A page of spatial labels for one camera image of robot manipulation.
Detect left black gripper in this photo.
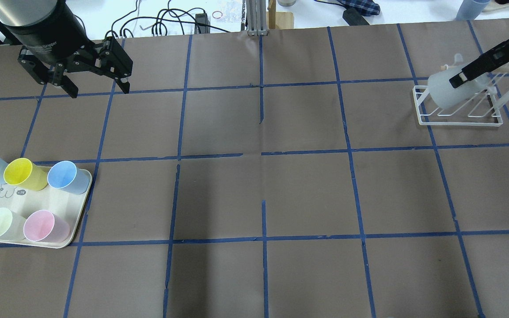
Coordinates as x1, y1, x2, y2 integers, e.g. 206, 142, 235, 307
5, 0, 133, 98

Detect white plastic cup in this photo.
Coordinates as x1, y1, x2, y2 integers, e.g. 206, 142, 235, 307
427, 65, 489, 109

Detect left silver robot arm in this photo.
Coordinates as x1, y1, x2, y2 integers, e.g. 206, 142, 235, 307
0, 0, 126, 98

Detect blue cup on desk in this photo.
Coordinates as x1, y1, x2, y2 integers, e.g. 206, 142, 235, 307
454, 0, 490, 21

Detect yellow plastic cup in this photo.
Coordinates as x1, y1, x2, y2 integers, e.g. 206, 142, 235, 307
3, 158, 50, 191

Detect pink plastic cup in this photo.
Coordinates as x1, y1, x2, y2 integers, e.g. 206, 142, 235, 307
23, 210, 71, 243

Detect pale green plastic cup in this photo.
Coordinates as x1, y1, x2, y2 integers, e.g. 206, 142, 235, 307
0, 207, 26, 240

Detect folded blue plaid umbrella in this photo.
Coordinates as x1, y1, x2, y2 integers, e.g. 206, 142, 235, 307
338, 0, 380, 16

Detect wooden mug tree stand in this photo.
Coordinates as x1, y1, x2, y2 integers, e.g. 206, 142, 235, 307
267, 0, 296, 30

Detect white wire cup rack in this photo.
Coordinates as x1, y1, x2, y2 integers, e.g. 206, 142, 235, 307
413, 54, 509, 127

